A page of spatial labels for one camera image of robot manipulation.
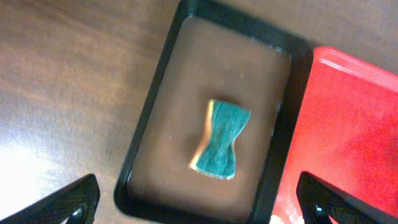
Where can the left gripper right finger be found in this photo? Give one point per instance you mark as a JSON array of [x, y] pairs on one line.
[[321, 202]]

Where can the red plastic tray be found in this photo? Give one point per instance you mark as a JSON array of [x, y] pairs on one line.
[[346, 134]]

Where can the black rectangular tray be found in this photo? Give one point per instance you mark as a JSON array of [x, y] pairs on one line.
[[215, 52]]

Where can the green yellow sponge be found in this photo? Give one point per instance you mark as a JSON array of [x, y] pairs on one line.
[[215, 155]]

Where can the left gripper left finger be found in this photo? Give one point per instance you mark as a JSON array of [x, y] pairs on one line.
[[75, 203]]

